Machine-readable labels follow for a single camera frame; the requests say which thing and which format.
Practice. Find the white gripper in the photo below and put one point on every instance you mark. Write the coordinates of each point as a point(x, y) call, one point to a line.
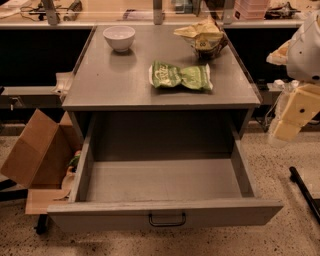
point(305, 53)

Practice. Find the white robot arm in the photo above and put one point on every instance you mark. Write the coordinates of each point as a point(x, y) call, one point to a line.
point(303, 61)

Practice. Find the black floor bar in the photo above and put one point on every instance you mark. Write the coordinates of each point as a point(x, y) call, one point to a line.
point(313, 203)

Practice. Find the brown cardboard box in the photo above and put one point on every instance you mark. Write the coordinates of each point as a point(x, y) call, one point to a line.
point(42, 161)

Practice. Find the background workbench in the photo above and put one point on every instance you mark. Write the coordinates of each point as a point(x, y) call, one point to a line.
point(150, 11)

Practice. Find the black drawer handle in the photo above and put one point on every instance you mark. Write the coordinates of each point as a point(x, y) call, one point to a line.
point(162, 221)

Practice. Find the green jalapeno chip bag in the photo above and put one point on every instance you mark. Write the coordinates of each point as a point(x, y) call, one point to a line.
point(164, 75)

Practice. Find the grey cabinet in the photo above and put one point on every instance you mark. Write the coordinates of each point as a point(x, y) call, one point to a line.
point(158, 100)

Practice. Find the white ceramic bowl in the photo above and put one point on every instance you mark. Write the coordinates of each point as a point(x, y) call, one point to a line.
point(119, 38)

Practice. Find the yellow chip bag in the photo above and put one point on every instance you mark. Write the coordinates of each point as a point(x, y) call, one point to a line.
point(205, 38)

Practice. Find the open grey top drawer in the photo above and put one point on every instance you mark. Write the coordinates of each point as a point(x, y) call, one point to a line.
point(119, 195)

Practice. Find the pink storage box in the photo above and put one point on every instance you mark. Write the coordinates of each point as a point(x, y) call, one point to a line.
point(250, 9)

